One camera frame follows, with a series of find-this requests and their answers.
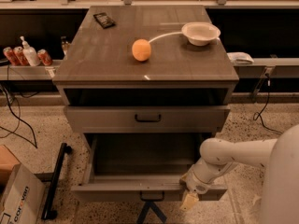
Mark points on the orange fruit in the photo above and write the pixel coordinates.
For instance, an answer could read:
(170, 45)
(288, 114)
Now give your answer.
(141, 50)

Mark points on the white pump bottle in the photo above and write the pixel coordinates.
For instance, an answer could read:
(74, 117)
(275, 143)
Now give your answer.
(30, 53)

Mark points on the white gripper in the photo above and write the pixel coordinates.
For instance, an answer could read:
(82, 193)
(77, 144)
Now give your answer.
(198, 184)

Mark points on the black snack packet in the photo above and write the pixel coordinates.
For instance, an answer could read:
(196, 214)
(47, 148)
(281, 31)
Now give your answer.
(104, 20)

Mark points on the red soda can middle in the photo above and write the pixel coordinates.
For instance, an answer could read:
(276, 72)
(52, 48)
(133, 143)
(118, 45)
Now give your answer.
(18, 51)

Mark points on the red soda can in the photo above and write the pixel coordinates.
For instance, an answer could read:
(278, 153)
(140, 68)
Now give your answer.
(44, 57)
(18, 51)
(10, 55)

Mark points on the grey drawer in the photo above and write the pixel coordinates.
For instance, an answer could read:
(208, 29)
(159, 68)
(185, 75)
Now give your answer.
(132, 167)
(151, 119)

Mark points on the red soda can left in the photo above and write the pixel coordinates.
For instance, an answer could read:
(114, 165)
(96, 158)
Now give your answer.
(10, 55)

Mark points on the black metal bar stand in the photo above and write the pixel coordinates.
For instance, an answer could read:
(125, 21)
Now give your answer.
(48, 213)

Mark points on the cardboard box with logo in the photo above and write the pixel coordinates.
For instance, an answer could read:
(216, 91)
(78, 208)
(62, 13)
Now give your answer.
(21, 191)

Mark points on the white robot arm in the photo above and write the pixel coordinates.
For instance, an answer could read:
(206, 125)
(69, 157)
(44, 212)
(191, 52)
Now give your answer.
(280, 159)

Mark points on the white bowl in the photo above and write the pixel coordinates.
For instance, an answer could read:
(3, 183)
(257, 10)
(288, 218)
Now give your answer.
(200, 33)

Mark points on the red soda can right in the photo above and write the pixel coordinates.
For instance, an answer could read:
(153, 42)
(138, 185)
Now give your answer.
(44, 57)

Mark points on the small dark bottle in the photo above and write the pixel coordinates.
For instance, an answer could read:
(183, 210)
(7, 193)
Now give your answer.
(65, 44)

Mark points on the white folded cloth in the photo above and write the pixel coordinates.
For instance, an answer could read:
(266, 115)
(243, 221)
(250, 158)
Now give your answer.
(240, 58)

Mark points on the grey drawer cabinet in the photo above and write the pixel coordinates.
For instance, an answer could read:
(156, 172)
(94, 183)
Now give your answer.
(99, 69)

